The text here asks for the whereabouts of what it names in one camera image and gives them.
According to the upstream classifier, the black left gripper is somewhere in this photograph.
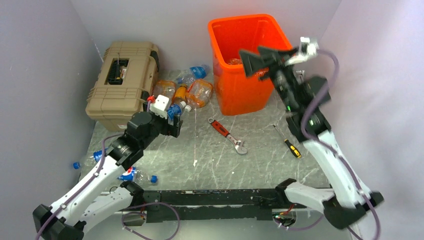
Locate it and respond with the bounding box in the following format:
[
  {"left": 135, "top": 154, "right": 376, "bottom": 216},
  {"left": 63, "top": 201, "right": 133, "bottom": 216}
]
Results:
[{"left": 140, "top": 101, "right": 183, "bottom": 149}]

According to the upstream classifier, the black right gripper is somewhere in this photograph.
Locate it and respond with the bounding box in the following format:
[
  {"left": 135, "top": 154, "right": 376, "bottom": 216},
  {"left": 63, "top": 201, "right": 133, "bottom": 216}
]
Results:
[{"left": 239, "top": 45, "right": 300, "bottom": 112}]

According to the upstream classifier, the blue label crushed bottle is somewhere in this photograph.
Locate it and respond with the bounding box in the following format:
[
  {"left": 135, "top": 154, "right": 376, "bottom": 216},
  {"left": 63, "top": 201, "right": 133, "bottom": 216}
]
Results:
[{"left": 167, "top": 101, "right": 192, "bottom": 121}]

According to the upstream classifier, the clear bottle orange label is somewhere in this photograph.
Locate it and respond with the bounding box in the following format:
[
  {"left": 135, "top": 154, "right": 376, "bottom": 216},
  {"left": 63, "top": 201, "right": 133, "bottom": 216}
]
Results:
[{"left": 226, "top": 58, "right": 243, "bottom": 66}]

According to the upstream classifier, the crushed orange label bottle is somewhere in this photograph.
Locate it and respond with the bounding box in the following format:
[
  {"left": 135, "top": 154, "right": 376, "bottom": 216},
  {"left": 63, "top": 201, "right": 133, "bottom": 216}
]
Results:
[{"left": 185, "top": 79, "right": 213, "bottom": 109}]

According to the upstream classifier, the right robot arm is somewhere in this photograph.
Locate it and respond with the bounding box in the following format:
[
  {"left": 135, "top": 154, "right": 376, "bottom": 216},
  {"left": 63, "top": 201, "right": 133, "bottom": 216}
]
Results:
[{"left": 239, "top": 46, "right": 384, "bottom": 230}]

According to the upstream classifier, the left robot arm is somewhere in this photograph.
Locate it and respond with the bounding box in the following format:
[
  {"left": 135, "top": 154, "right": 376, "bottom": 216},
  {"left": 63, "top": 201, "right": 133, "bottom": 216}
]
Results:
[{"left": 32, "top": 111, "right": 183, "bottom": 240}]

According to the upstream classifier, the orange plastic bin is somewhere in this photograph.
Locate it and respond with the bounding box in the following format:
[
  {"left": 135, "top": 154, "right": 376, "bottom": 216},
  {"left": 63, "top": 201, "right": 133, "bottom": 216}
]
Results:
[{"left": 207, "top": 13, "right": 292, "bottom": 116}]

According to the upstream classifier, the small orange juice bottle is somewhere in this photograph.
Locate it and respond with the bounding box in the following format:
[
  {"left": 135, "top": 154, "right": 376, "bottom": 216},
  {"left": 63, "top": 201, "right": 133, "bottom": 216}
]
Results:
[{"left": 173, "top": 83, "right": 188, "bottom": 104}]

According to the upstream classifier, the large orange label bottle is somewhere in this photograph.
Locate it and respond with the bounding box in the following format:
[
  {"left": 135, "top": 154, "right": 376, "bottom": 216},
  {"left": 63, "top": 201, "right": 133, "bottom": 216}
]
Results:
[{"left": 152, "top": 80, "right": 177, "bottom": 104}]

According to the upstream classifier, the clear bottle blue label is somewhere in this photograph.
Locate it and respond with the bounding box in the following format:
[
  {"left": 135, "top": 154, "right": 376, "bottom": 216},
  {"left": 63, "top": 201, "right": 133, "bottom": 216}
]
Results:
[{"left": 176, "top": 64, "right": 210, "bottom": 86}]

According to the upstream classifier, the tan plastic toolbox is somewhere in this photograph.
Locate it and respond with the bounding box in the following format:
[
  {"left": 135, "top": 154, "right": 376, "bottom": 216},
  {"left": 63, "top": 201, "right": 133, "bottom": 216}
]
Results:
[{"left": 85, "top": 41, "right": 160, "bottom": 132}]

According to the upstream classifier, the red adjustable wrench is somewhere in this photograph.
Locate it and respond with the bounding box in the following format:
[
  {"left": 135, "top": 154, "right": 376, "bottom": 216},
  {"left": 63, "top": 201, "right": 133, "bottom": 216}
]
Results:
[{"left": 208, "top": 117, "right": 248, "bottom": 155}]

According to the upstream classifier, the clear bottle blue cap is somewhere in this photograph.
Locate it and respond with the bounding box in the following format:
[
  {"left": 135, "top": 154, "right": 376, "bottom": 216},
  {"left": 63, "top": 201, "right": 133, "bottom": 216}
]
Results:
[{"left": 71, "top": 150, "right": 103, "bottom": 170}]

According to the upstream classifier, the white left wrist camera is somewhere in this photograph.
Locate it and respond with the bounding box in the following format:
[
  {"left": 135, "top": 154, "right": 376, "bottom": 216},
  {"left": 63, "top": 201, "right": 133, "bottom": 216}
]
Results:
[{"left": 146, "top": 94, "right": 172, "bottom": 120}]

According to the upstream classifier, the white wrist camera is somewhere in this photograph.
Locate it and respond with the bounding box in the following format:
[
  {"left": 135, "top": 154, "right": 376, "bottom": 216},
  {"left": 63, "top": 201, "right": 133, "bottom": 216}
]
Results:
[
  {"left": 284, "top": 37, "right": 319, "bottom": 66},
  {"left": 146, "top": 94, "right": 172, "bottom": 120}
]

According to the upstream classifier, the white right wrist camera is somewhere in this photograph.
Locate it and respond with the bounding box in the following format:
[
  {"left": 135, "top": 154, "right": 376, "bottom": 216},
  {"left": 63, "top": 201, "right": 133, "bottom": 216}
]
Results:
[{"left": 284, "top": 37, "right": 319, "bottom": 66}]

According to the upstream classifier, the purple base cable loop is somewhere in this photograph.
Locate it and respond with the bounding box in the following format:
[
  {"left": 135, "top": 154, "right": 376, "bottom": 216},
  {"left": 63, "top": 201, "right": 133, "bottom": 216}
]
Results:
[{"left": 120, "top": 202, "right": 182, "bottom": 240}]

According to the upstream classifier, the yellow handle screwdriver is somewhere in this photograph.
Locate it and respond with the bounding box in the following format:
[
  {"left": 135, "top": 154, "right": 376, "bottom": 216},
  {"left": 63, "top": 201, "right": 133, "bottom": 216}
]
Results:
[{"left": 273, "top": 124, "right": 302, "bottom": 159}]

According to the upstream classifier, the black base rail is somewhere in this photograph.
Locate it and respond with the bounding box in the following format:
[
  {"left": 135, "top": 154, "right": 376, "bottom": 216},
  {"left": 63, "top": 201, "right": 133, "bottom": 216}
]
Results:
[{"left": 123, "top": 188, "right": 303, "bottom": 223}]

